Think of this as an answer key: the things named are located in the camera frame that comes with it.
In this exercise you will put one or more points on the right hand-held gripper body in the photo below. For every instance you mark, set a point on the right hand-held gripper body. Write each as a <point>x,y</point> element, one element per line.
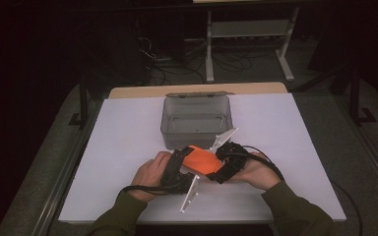
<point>236,157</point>

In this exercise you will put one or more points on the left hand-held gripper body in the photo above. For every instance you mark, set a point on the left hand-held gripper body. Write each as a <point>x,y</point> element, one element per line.
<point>175,182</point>

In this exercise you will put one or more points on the orange phone case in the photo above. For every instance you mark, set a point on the orange phone case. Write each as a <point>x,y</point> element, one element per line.
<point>203,162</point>

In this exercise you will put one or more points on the grey transparent plastic box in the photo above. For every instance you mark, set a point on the grey transparent plastic box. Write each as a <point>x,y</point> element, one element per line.
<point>197,114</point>

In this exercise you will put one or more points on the person's left hand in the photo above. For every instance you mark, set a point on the person's left hand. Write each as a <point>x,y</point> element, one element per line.
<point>149,175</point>

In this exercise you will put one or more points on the person's right hand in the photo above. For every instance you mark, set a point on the person's right hand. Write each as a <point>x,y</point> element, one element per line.
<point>257,175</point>

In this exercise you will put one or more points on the black metal stand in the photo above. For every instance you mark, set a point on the black metal stand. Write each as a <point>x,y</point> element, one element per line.
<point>83,98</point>
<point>354,98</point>

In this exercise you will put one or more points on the white metal desk frame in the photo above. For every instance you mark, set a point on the white metal desk frame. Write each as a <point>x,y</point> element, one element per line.
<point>249,29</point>

